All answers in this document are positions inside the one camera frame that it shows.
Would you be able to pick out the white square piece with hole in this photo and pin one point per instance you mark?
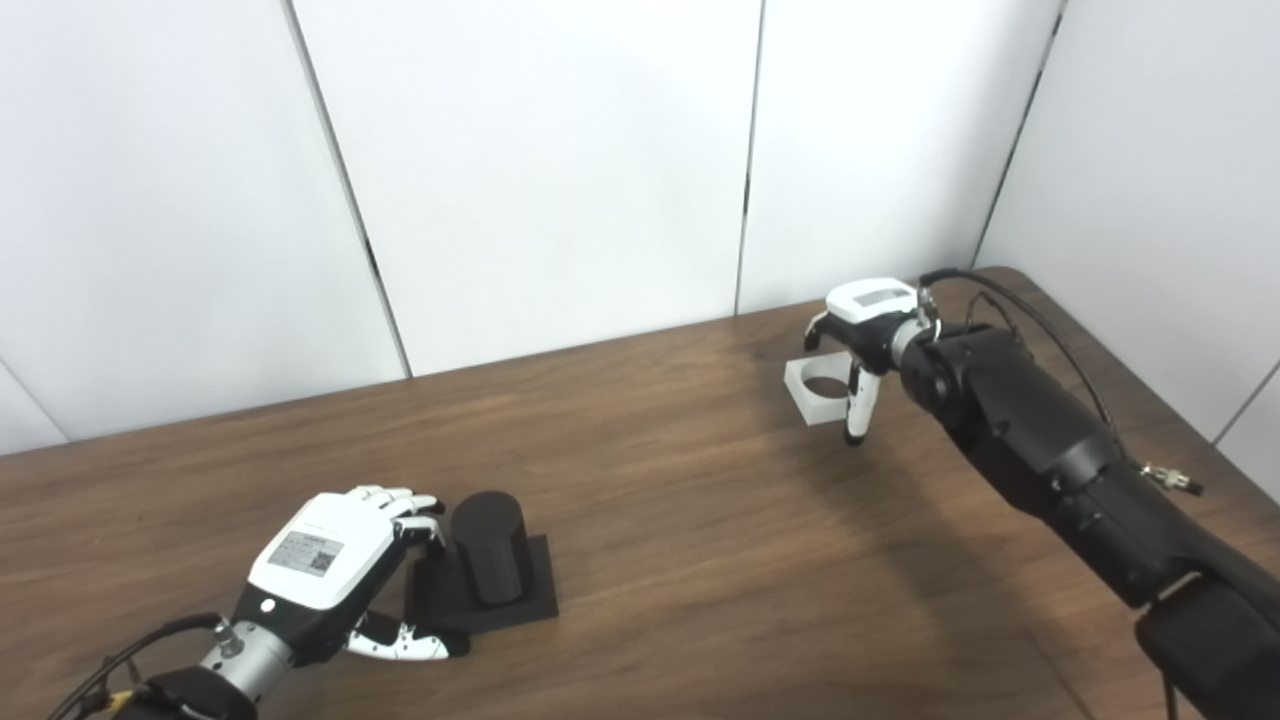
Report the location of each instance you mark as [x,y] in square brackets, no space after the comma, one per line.
[815,405]

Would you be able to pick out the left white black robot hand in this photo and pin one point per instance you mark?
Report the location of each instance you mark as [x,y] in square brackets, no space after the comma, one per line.
[320,560]

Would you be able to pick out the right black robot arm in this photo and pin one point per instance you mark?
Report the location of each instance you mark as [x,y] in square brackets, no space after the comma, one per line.
[1040,430]

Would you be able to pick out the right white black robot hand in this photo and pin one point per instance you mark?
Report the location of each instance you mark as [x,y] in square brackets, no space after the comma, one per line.
[870,305]

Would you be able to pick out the black peg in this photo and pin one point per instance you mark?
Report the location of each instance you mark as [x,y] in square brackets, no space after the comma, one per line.
[490,550]

